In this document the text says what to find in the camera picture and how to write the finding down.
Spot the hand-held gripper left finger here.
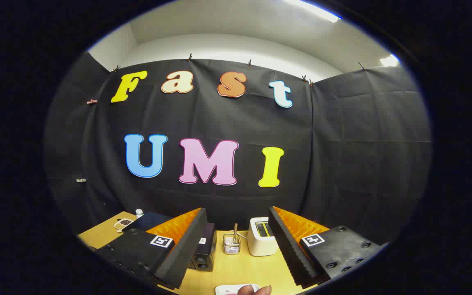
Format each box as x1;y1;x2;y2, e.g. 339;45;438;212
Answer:
96;208;208;289

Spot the white bread toaster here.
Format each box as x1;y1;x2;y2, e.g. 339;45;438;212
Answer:
247;217;280;257

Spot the metal wire utensil holder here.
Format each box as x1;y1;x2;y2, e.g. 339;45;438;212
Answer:
223;234;241;255

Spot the black toaster oven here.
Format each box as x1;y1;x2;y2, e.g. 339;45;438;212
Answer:
123;212;216;272

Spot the short ceiling light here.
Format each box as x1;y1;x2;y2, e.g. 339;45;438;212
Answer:
379;54;401;67

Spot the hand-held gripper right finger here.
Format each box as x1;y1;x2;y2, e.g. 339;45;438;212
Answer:
268;206;386;289

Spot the white square plate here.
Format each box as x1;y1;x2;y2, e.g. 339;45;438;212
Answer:
215;284;260;295

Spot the row of black cloth clips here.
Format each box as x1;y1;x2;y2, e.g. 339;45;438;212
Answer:
111;52;367;87

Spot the long ceiling light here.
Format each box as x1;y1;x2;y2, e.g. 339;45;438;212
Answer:
283;0;342;23

